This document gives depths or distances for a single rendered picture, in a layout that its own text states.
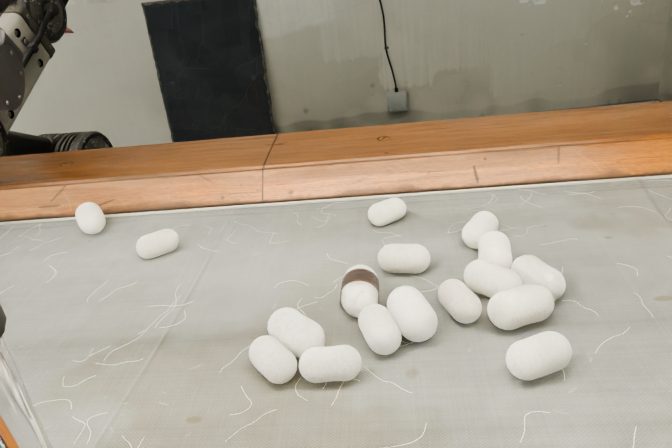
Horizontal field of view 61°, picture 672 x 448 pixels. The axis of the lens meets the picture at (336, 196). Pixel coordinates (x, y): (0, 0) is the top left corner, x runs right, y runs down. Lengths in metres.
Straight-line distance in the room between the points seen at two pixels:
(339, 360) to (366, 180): 0.23
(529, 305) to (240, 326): 0.17
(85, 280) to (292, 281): 0.15
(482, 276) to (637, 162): 0.22
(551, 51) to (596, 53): 0.19
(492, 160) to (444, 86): 2.01
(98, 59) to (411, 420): 2.41
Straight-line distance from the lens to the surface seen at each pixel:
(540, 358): 0.30
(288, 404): 0.30
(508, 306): 0.32
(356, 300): 0.33
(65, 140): 1.15
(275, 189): 0.50
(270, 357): 0.30
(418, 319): 0.31
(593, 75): 2.69
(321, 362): 0.30
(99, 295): 0.43
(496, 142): 0.52
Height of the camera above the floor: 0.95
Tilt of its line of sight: 25 degrees down
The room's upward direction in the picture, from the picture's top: 7 degrees counter-clockwise
